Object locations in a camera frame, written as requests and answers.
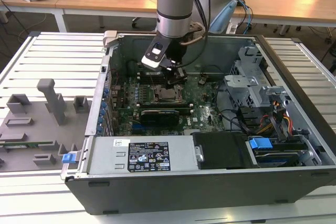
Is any thin metal locking lever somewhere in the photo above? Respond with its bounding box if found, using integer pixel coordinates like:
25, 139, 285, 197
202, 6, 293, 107
146, 73, 155, 90

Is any square CPU chip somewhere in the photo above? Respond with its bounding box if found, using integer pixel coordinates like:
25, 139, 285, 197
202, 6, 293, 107
159, 89, 178, 101

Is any metal socket cover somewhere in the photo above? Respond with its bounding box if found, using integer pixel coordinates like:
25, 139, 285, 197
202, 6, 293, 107
154, 84, 186, 104

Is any black RAM slot bank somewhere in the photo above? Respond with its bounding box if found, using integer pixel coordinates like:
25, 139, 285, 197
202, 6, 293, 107
138, 71, 169, 85
138, 102, 195, 111

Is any CPU socket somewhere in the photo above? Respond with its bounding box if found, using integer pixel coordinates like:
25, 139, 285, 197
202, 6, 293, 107
151, 83, 187, 105

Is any blue expansion slot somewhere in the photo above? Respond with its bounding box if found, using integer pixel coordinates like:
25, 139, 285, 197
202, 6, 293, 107
131, 122, 144, 134

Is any black chair base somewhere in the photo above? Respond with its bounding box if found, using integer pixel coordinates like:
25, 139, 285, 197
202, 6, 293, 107
131, 16, 145, 28

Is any black graphics card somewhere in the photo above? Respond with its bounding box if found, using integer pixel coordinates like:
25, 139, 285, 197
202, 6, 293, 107
140, 109, 181, 127

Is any green motherboard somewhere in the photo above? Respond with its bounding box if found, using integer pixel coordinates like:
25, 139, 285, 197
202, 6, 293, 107
109, 74, 226, 137

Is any silver drive cage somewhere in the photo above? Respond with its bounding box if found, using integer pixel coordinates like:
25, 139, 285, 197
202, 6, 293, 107
223, 47, 287, 109

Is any black plastic shroud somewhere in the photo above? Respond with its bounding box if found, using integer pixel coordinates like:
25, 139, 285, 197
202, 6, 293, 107
193, 131, 253, 169

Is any hard disk in blue carrier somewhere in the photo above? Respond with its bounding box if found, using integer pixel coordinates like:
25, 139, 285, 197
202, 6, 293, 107
246, 136, 309, 168

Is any silver power supply unit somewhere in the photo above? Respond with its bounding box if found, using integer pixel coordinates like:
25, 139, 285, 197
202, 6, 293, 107
86, 136, 197, 175

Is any black open PC case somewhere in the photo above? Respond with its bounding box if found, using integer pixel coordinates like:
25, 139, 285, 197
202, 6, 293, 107
60, 30, 336, 216

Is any blue release latch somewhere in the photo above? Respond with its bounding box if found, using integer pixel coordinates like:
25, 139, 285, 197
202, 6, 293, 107
61, 153, 75, 164

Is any grey parts rack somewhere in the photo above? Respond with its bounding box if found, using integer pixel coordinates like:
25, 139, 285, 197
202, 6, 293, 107
0, 78, 92, 174

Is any green RAM stick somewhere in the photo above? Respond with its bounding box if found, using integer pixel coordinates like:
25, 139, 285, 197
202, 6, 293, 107
0, 141, 53, 149

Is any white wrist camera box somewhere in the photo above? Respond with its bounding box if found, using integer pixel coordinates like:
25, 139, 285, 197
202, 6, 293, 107
141, 39, 171, 69

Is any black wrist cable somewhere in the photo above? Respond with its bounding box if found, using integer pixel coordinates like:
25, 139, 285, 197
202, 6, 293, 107
173, 0, 212, 69

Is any blue cable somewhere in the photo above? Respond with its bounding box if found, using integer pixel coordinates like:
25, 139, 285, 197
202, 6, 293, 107
237, 0, 254, 36

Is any black wire bundle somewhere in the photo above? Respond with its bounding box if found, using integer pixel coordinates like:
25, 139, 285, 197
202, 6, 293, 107
214, 82, 251, 133

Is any silver shroud handle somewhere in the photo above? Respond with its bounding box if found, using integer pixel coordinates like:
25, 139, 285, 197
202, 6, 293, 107
195, 144, 205, 162

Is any coloured wire bundle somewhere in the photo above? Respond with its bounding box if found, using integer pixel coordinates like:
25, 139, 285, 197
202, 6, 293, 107
256, 100, 293, 134

